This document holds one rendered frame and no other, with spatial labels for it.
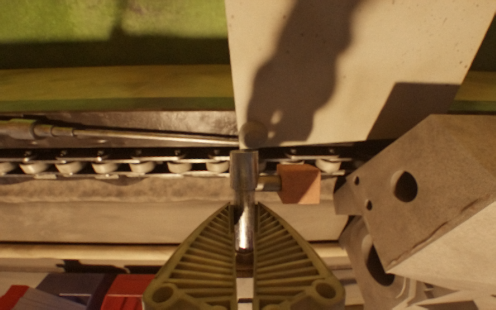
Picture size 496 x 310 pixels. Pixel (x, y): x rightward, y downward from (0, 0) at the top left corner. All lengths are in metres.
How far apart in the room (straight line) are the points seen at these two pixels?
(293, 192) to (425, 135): 0.13
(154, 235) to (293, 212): 0.35
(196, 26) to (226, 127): 0.82
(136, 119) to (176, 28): 0.80
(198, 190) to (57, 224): 0.38
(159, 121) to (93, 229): 0.38
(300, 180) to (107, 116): 0.29
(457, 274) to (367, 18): 0.27
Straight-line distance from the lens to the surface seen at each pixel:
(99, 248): 0.64
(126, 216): 0.52
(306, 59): 0.24
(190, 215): 0.45
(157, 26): 1.11
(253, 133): 0.24
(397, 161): 0.25
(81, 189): 0.52
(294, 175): 0.17
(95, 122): 0.36
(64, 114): 0.38
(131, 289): 0.68
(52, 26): 1.38
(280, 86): 0.24
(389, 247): 0.28
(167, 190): 0.42
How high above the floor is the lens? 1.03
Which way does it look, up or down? 58 degrees down
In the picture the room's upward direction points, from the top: 177 degrees clockwise
